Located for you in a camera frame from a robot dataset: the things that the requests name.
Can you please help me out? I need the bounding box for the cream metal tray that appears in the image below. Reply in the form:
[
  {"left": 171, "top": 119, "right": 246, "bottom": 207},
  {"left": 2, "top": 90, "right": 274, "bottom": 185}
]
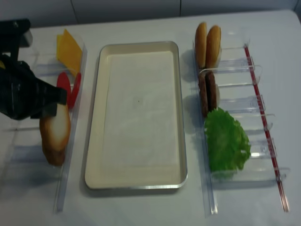
[{"left": 85, "top": 41, "right": 187, "bottom": 189}]

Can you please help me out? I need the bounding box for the left clear acrylic rack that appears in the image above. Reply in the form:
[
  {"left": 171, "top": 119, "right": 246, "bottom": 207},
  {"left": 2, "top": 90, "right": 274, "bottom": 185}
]
[{"left": 0, "top": 33, "right": 87, "bottom": 213}]

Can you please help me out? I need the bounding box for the right brown meat patty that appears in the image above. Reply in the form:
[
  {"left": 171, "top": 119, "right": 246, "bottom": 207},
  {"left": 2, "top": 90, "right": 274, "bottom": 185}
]
[{"left": 205, "top": 71, "right": 217, "bottom": 111}]

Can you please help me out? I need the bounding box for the red tomato slice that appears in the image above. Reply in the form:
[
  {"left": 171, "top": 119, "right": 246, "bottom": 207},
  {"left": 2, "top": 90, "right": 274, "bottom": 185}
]
[
  {"left": 68, "top": 73, "right": 81, "bottom": 109},
  {"left": 56, "top": 72, "right": 71, "bottom": 103}
]

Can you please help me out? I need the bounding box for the left brown meat patty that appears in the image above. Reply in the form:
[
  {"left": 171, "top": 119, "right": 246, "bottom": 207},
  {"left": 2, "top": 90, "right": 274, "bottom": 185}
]
[{"left": 198, "top": 73, "right": 209, "bottom": 117}]

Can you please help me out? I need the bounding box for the rear yellow cheese slice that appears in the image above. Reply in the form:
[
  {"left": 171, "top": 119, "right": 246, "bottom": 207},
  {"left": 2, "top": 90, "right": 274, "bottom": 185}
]
[{"left": 56, "top": 34, "right": 63, "bottom": 62}]

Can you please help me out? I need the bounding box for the right golden bun half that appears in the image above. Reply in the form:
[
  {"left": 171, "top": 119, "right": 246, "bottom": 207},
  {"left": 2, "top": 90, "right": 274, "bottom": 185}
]
[{"left": 206, "top": 25, "right": 221, "bottom": 68}]

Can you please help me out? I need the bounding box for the front yellow cheese slice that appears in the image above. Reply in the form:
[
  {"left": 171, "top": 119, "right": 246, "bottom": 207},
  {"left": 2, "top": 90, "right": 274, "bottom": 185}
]
[{"left": 60, "top": 29, "right": 82, "bottom": 77}]

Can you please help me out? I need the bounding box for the left golden bun half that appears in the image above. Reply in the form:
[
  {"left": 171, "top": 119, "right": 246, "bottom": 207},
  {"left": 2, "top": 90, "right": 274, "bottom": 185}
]
[{"left": 195, "top": 22, "right": 207, "bottom": 69}]

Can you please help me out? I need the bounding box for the green lettuce leaf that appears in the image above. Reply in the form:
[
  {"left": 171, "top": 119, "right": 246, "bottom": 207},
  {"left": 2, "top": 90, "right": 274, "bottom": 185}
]
[{"left": 204, "top": 108, "right": 251, "bottom": 172}]

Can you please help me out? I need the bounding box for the clear acrylic rack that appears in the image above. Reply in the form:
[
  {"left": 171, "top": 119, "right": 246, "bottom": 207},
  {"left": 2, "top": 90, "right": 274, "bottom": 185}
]
[
  {"left": 0, "top": 33, "right": 87, "bottom": 213},
  {"left": 191, "top": 36, "right": 290, "bottom": 215}
]

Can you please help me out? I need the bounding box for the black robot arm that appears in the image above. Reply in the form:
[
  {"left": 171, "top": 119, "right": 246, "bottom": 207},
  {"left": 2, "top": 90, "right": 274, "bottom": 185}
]
[{"left": 0, "top": 19, "right": 67, "bottom": 121}]

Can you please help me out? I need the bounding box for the right red tomato slice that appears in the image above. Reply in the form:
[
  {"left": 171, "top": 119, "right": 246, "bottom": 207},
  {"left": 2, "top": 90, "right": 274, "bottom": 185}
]
[{"left": 68, "top": 73, "right": 81, "bottom": 109}]

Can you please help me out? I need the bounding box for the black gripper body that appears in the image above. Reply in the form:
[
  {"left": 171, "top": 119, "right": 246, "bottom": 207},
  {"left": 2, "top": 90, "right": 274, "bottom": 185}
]
[{"left": 0, "top": 55, "right": 67, "bottom": 120}]

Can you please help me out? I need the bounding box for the toasted bread slice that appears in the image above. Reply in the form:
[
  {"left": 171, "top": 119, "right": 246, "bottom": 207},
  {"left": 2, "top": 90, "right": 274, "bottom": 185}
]
[{"left": 40, "top": 104, "right": 71, "bottom": 152}]

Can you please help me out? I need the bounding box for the white paper liner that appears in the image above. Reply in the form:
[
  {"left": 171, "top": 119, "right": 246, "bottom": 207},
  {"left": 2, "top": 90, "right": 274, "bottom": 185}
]
[{"left": 103, "top": 51, "right": 178, "bottom": 167}]

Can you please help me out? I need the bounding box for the golden bun half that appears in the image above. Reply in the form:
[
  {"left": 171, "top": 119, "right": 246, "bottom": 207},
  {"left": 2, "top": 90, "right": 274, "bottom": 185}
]
[
  {"left": 195, "top": 22, "right": 207, "bottom": 69},
  {"left": 206, "top": 25, "right": 221, "bottom": 68}
]

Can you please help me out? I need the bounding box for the brown meat patty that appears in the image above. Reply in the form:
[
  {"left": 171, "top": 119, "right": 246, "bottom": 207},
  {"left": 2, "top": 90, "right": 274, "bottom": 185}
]
[
  {"left": 198, "top": 73, "right": 209, "bottom": 117},
  {"left": 205, "top": 71, "right": 217, "bottom": 111}
]

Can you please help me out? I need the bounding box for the yellow cheese slice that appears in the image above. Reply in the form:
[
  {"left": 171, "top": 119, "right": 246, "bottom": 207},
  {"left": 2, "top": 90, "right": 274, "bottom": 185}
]
[
  {"left": 60, "top": 29, "right": 82, "bottom": 77},
  {"left": 56, "top": 34, "right": 63, "bottom": 62}
]

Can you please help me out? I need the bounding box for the right clear acrylic rack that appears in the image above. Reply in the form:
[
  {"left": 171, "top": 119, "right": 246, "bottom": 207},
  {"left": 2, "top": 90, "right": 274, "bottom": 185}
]
[{"left": 191, "top": 36, "right": 290, "bottom": 215}]

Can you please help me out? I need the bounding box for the left red tomato slice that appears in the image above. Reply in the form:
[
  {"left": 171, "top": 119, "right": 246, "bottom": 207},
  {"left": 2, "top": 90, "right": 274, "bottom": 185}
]
[{"left": 56, "top": 72, "right": 71, "bottom": 103}]

